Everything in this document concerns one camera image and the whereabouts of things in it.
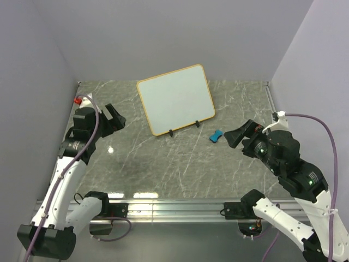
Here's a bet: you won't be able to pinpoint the aluminium mounting rail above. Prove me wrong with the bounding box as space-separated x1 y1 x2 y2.
37 198 309 225

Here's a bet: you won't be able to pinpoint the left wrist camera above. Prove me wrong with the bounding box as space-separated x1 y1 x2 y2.
74 93 101 112

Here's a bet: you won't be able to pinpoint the yellow framed whiteboard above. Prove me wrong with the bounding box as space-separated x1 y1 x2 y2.
136 64 215 136

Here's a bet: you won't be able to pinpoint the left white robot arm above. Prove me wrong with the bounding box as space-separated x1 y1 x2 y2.
17 104 126 261

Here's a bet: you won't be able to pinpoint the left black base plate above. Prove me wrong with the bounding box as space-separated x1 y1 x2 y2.
105 203 129 218

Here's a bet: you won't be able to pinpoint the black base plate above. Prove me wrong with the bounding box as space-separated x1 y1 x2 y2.
219 202 257 220
105 203 129 218

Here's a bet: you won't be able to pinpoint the blue whiteboard eraser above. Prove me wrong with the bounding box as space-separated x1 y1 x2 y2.
209 129 223 143

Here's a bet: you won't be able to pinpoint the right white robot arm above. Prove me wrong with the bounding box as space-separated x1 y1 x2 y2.
224 120 348 261

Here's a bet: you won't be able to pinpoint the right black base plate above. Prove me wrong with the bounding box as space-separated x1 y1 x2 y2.
219 202 257 220

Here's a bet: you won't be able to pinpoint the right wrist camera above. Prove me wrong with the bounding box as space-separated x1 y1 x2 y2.
262 111 289 134

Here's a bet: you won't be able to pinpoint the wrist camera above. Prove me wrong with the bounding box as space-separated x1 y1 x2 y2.
74 93 101 112
262 111 289 134

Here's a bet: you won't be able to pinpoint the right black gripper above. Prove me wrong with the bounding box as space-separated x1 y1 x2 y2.
222 117 280 174

